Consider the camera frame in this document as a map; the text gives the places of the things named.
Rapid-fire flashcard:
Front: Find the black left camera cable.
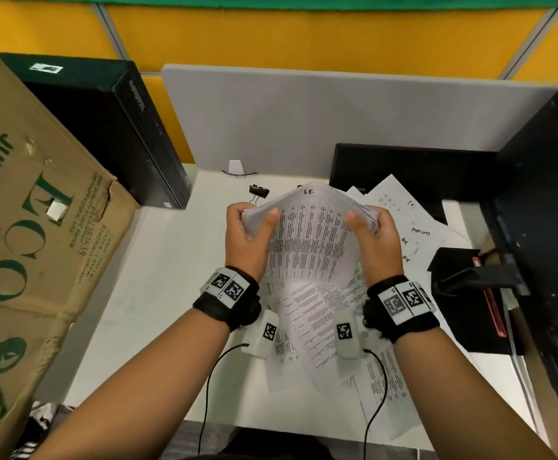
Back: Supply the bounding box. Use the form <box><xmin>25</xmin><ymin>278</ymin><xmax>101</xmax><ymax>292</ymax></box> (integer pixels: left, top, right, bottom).
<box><xmin>197</xmin><ymin>343</ymin><xmax>251</xmax><ymax>460</ymax></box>

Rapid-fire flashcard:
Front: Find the black monitor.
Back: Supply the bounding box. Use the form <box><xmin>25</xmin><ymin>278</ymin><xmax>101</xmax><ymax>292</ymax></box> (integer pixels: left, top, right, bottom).
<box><xmin>479</xmin><ymin>64</ymin><xmax>558</xmax><ymax>446</ymax></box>

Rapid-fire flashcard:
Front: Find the person's black shirt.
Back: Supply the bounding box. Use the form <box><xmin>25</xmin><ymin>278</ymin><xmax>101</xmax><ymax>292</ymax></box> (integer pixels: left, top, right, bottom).
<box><xmin>182</xmin><ymin>428</ymin><xmax>342</xmax><ymax>460</ymax></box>

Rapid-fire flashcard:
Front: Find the red pen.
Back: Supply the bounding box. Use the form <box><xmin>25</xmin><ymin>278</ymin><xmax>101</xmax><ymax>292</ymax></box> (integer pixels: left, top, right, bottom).
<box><xmin>472</xmin><ymin>256</ymin><xmax>508</xmax><ymax>339</ymax></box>

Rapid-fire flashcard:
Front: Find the pile of printed papers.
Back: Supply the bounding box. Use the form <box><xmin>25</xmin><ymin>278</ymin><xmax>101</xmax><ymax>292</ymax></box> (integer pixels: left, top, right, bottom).
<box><xmin>259</xmin><ymin>173</ymin><xmax>474</xmax><ymax>441</ymax></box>

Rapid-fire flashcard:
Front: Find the black wristband with markers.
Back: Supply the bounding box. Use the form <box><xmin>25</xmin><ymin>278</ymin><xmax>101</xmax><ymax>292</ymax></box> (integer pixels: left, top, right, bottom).
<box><xmin>363</xmin><ymin>275</ymin><xmax>440</xmax><ymax>344</ymax></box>
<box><xmin>192</xmin><ymin>265</ymin><xmax>263</xmax><ymax>334</ymax></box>

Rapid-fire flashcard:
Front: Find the person's right forearm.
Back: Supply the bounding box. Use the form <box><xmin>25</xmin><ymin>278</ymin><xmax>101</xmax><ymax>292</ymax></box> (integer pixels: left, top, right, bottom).
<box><xmin>393</xmin><ymin>325</ymin><xmax>558</xmax><ymax>460</ymax></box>

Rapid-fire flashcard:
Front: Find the black monitor base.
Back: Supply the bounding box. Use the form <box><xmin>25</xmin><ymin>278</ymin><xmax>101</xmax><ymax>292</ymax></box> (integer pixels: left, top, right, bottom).
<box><xmin>329</xmin><ymin>142</ymin><xmax>500</xmax><ymax>226</ymax></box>

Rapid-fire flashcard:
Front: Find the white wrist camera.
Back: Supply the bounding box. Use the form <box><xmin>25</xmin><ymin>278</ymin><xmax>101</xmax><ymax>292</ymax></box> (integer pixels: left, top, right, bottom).
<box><xmin>240</xmin><ymin>309</ymin><xmax>279</xmax><ymax>361</ymax></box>
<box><xmin>334</xmin><ymin>309</ymin><xmax>368</xmax><ymax>361</ymax></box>

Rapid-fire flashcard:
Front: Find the person's right hand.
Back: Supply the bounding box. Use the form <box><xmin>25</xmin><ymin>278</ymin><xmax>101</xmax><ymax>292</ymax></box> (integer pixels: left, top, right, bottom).
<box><xmin>345</xmin><ymin>205</ymin><xmax>405</xmax><ymax>288</ymax></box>

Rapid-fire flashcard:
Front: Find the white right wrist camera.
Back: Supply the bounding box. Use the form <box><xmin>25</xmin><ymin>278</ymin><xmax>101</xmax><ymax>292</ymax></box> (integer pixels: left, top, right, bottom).
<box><xmin>334</xmin><ymin>309</ymin><xmax>368</xmax><ymax>361</ymax></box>

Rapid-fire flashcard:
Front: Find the black left wristband with markers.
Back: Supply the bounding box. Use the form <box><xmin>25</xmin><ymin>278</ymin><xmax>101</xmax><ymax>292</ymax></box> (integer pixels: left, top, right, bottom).
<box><xmin>192</xmin><ymin>265</ymin><xmax>263</xmax><ymax>334</ymax></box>

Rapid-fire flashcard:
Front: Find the person's left hand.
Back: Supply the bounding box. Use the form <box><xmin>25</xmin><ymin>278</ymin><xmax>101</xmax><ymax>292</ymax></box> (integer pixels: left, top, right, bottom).
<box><xmin>225</xmin><ymin>201</ymin><xmax>281</xmax><ymax>283</ymax></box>

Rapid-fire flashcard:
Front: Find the person's left forearm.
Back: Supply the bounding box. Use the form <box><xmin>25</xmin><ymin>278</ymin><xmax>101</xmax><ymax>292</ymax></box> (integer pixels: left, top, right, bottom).
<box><xmin>29</xmin><ymin>306</ymin><xmax>232</xmax><ymax>460</ymax></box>

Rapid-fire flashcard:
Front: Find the black right camera cable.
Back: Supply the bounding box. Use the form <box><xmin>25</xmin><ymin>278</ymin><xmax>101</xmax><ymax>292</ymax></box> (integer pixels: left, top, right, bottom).
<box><xmin>363</xmin><ymin>348</ymin><xmax>390</xmax><ymax>460</ymax></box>

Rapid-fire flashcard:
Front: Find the brown cardboard box green print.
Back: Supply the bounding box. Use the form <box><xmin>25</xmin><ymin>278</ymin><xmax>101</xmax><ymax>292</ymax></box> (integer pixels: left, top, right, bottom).
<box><xmin>0</xmin><ymin>31</ymin><xmax>141</xmax><ymax>460</ymax></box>

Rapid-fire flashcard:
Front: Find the plain brown carton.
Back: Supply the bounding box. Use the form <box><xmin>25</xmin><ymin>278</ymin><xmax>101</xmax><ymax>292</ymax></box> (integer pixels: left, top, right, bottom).
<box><xmin>511</xmin><ymin>301</ymin><xmax>558</xmax><ymax>460</ymax></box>

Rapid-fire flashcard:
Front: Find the black right wristband with markers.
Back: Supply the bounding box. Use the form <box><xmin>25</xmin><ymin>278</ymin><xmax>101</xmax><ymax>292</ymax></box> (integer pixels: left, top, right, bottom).
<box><xmin>363</xmin><ymin>275</ymin><xmax>440</xmax><ymax>344</ymax></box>

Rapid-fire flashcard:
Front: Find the black computer tower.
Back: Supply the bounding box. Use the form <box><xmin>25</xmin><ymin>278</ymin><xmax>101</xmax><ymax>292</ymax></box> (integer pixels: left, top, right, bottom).
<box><xmin>0</xmin><ymin>52</ymin><xmax>193</xmax><ymax>210</ymax></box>

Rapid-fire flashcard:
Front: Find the black white patterned bag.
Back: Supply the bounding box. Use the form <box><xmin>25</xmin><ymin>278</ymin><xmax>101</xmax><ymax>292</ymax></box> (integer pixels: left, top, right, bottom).
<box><xmin>10</xmin><ymin>402</ymin><xmax>76</xmax><ymax>460</ymax></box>

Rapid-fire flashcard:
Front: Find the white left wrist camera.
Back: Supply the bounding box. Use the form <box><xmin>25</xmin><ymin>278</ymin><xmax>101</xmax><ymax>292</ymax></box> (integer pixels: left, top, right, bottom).
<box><xmin>240</xmin><ymin>309</ymin><xmax>279</xmax><ymax>361</ymax></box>

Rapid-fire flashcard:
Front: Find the black camera cable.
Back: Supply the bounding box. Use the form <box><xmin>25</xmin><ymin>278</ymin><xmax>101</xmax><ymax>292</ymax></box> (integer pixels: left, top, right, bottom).
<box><xmin>197</xmin><ymin>343</ymin><xmax>251</xmax><ymax>460</ymax></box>
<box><xmin>363</xmin><ymin>348</ymin><xmax>390</xmax><ymax>460</ymax></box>

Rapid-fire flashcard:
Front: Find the grey desk divider panel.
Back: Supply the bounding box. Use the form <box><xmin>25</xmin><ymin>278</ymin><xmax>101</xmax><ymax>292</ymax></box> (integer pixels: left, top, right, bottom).
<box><xmin>160</xmin><ymin>63</ymin><xmax>558</xmax><ymax>180</ymax></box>

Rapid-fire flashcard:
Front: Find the black folder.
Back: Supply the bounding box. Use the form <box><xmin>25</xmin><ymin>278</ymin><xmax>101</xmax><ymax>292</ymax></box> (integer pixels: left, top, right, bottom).
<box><xmin>427</xmin><ymin>247</ymin><xmax>524</xmax><ymax>355</ymax></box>

